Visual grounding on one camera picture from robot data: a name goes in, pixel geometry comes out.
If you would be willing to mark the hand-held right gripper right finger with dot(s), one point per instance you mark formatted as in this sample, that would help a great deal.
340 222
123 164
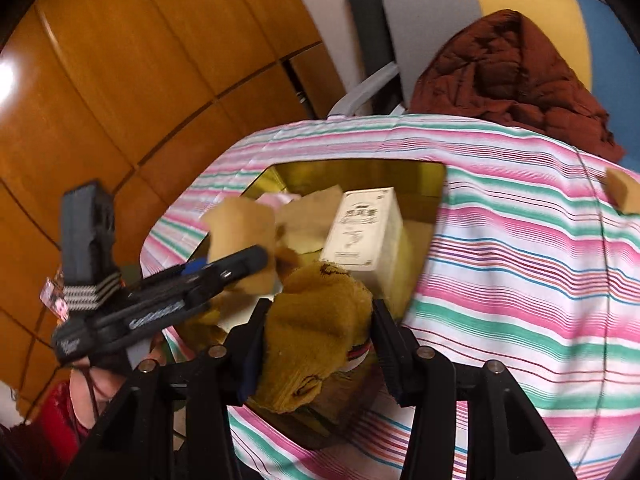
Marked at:
395 365

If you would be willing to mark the grey yellow blue chair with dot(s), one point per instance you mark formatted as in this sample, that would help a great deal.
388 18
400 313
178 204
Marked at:
525 0

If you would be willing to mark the striped tablecloth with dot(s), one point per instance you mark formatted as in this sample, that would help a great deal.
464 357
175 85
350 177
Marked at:
500 285

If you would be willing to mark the black padded post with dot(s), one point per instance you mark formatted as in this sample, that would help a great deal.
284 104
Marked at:
365 25

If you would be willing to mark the small yellow sponge cube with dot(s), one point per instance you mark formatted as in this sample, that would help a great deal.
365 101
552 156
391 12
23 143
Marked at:
624 190

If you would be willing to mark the wooden wardrobe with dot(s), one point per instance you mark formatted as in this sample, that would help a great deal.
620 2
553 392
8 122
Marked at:
125 85

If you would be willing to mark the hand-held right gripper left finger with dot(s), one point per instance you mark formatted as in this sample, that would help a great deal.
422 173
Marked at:
247 360

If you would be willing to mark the beige sponge block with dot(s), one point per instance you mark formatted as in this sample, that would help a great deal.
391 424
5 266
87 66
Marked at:
240 230

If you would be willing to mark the cream rectangular box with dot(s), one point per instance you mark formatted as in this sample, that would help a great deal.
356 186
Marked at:
362 225

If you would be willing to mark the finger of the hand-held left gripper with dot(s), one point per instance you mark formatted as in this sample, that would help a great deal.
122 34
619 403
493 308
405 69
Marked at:
215 275
192 266

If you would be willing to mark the grey chair armrest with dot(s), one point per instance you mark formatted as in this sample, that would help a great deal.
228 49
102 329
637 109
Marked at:
365 87

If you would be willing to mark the gold container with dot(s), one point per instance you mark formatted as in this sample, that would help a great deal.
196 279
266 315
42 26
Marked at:
380 170

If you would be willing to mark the person's left forearm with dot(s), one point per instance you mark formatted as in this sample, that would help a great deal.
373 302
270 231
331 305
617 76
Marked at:
55 425

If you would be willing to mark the person's left hand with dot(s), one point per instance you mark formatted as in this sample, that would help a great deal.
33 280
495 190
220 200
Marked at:
85 390

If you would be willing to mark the brown quilted jacket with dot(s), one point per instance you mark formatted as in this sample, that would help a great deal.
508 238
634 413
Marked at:
505 80

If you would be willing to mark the yellow sponge slice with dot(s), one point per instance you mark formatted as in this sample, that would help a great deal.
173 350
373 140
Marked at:
307 215

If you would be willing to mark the mustard knit sock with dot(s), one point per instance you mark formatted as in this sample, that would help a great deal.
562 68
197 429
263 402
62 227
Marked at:
315 330

